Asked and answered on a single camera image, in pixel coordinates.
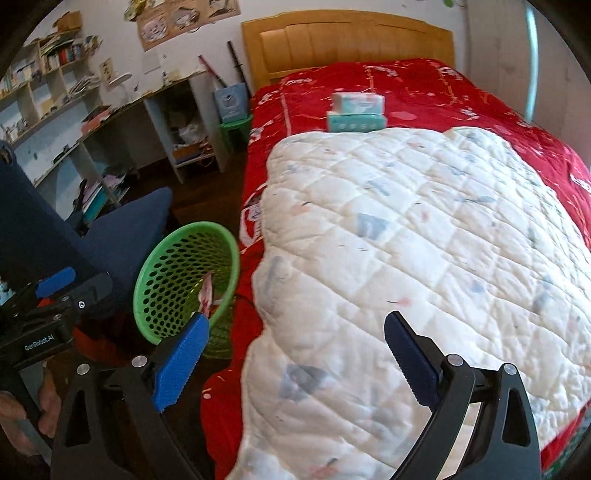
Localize wall poster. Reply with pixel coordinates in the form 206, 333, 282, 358
124, 0, 240, 51

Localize green perforated plastic wastebasket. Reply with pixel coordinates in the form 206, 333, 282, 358
133, 221, 239, 358

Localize white bookshelf desk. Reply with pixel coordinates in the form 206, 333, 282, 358
1, 1, 228, 222

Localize white quilted blanket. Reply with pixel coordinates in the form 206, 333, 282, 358
230, 127, 590, 479

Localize green plastic stool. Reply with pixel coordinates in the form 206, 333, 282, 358
221, 115, 252, 153

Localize yellow wooden headboard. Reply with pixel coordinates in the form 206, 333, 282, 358
242, 9, 456, 90

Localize blue fabric chair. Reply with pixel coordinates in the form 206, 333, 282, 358
1, 142, 172, 308

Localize blue paper bag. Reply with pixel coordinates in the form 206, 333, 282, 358
213, 83, 249, 123

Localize red patterned bedspread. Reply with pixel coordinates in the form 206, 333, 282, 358
200, 59, 590, 479

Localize white wardrobe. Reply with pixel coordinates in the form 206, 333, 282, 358
467, 0, 590, 164

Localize red stick by headboard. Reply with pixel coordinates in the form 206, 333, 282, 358
198, 55, 228, 88

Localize person's left hand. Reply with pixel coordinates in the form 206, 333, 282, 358
1, 363, 61, 464

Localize upper white tissue pack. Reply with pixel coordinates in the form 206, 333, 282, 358
332, 92, 385, 115

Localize black stick by headboard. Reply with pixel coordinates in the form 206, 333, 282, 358
226, 41, 252, 99

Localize lower teal tissue pack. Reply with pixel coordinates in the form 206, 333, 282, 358
327, 111, 387, 133

